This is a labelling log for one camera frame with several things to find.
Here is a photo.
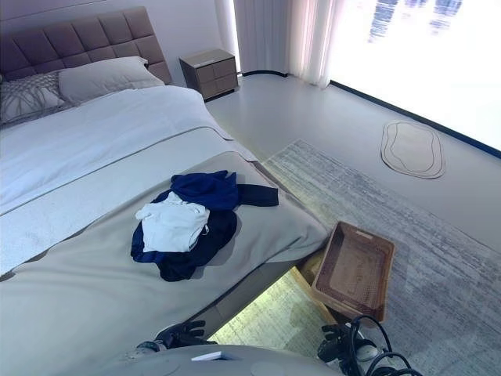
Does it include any dark right robot hand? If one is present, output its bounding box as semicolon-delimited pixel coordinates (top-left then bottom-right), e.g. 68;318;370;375
317;323;353;365

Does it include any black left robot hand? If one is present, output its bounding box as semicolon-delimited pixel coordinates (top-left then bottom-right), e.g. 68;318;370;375
155;320;218;348

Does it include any black garment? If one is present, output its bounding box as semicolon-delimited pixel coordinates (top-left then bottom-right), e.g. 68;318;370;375
156;183;279;282

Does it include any white garment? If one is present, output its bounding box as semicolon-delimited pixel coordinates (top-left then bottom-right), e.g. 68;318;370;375
135;191;211;254

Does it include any blue garment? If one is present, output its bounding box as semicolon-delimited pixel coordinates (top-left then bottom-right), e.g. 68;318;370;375
131;169;240;264

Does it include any light wooden bed base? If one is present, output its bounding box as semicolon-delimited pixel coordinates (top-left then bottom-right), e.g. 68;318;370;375
291;250;338;327

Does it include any brown woven basket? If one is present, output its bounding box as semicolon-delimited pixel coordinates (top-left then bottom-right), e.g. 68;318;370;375
311;221;395;324

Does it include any grey bed cover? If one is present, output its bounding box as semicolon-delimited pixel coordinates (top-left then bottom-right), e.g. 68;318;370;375
0;150;330;353

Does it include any grey robot torso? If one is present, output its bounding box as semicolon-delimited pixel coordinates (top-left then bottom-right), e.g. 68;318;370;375
124;342;341;376

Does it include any small oval beige rug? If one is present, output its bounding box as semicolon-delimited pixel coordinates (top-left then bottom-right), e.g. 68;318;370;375
380;119;447;180

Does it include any white duvet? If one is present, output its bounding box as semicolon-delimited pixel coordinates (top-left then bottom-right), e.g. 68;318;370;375
0;85;259;275

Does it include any black window floor track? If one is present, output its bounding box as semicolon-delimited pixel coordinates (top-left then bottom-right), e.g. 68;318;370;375
237;69;501;154

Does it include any brown two-drawer nightstand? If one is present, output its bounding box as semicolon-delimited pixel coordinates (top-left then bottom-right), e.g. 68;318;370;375
178;49;240;101

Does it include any plain white pillow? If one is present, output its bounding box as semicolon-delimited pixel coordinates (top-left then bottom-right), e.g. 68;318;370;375
57;56;165;105

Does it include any grey patterned pillow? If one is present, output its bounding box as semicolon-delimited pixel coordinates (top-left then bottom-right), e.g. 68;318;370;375
0;70;75;126

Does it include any bright glass window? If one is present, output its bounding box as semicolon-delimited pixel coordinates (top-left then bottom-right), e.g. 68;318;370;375
330;0;501;150

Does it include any brown tufted headboard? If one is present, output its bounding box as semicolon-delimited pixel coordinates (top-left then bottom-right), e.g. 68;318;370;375
0;5;173;85

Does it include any brown padded bed frame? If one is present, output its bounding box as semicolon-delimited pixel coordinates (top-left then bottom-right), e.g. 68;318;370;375
186;264;301;334

